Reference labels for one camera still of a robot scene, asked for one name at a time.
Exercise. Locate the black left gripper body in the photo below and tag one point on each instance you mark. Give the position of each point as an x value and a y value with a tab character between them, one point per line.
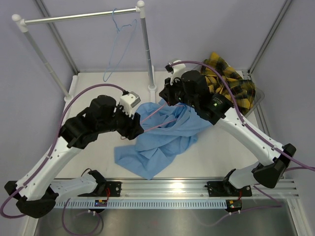
124	127

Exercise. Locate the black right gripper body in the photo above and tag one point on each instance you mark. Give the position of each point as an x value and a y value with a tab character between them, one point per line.
175	93

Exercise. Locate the pink wire hanger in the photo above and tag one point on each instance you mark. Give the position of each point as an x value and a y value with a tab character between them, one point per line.
157	116

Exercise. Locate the light blue shirt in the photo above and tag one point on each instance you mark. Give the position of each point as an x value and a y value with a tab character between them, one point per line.
155	150

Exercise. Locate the yellow plaid shirt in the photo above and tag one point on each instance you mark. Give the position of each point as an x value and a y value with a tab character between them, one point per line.
243	90

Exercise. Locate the light blue wire hanger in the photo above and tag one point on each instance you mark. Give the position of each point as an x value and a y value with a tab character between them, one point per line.
121	43

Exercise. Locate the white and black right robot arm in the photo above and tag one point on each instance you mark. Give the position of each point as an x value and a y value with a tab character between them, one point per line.
273	157

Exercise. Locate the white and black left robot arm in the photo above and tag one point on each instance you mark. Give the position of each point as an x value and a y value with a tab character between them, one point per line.
36	193

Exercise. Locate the clear plastic bin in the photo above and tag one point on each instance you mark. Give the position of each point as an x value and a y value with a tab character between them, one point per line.
259	96

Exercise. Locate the white and metal clothes rack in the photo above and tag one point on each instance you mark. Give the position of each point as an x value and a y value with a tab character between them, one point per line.
89	42

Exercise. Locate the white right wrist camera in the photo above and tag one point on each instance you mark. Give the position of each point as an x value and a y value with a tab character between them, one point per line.
176	70

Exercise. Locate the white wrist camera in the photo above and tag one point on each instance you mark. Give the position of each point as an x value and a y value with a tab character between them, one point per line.
129	102
176	70

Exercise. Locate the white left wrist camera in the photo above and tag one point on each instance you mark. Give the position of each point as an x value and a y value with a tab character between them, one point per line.
129	102

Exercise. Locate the aluminium mounting rail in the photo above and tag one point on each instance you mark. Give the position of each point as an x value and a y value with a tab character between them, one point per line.
194	188

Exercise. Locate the aluminium frame post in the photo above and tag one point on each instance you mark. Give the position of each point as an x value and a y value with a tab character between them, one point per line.
271	33
42	8

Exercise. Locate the perforated white cable duct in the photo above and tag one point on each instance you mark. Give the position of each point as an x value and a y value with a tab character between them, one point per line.
143	204

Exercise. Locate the aluminium frame post left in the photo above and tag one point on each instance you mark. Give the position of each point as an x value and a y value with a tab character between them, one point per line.
42	8

